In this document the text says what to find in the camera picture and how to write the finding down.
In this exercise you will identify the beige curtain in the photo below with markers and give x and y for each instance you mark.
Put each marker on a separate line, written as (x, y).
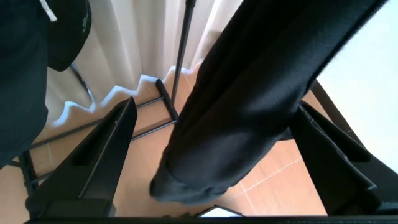
(130, 37)

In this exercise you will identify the heap of clothes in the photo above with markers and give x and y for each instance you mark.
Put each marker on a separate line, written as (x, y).
(242, 109)

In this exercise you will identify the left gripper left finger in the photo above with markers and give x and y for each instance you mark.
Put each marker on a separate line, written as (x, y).
(93, 177)

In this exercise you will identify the black shorts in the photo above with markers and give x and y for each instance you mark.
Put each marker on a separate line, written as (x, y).
(21, 77)

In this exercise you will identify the black clothes rack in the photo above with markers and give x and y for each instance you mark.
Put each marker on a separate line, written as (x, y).
(183, 40)

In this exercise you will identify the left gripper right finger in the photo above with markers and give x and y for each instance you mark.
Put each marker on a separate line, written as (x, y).
(342, 183)

